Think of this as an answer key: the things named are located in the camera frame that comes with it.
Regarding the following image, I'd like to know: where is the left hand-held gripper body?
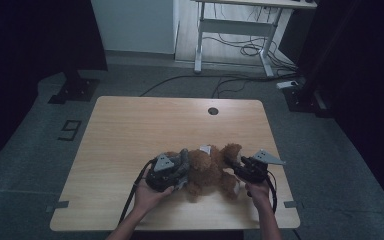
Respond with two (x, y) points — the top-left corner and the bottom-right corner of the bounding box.
(145, 152), (184, 193)

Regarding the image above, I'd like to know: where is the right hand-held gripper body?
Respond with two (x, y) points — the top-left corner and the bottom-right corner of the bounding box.
(234, 148), (286, 185)

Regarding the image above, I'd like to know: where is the brown teddy bear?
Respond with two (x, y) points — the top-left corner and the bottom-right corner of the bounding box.
(164, 143), (244, 203)

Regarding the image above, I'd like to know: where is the person's right hand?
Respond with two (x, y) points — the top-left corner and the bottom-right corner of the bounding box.
(244, 179), (272, 212)

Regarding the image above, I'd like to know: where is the person's left hand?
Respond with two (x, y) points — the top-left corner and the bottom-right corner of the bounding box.
(134, 165), (175, 215)

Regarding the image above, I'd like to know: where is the white power strip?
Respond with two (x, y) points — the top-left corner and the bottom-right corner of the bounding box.
(276, 80), (300, 90)

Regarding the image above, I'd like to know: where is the black stand base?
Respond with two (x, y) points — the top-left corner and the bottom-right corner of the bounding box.
(47, 69), (102, 105)
(282, 75), (335, 119)

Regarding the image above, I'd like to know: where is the black tape floor mark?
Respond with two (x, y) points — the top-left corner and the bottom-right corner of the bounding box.
(57, 119), (83, 142)

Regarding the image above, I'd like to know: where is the grey tape strip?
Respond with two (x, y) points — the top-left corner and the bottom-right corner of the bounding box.
(45, 200), (70, 213)

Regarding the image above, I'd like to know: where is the dark curtain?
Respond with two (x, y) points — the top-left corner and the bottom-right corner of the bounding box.
(0, 0), (109, 176)
(295, 0), (384, 219)

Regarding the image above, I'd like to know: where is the right hand-held gripper black cable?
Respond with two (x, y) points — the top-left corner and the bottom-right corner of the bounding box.
(265, 170), (278, 214)

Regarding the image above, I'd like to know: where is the hand-held gripper black cable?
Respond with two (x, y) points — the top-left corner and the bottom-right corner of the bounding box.
(117, 158), (157, 225)
(265, 170), (278, 214)

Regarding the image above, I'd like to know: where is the left hand-held gripper black cable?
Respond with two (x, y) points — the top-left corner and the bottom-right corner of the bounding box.
(117, 158), (157, 225)

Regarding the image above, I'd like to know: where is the long black floor cable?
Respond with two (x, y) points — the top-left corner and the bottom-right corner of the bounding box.
(139, 73), (299, 99)

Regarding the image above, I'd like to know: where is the tangle of black cables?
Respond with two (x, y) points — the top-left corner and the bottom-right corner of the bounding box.
(202, 3), (298, 74)

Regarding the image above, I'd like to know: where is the white desk frame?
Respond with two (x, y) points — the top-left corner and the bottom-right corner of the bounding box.
(191, 0), (318, 78)

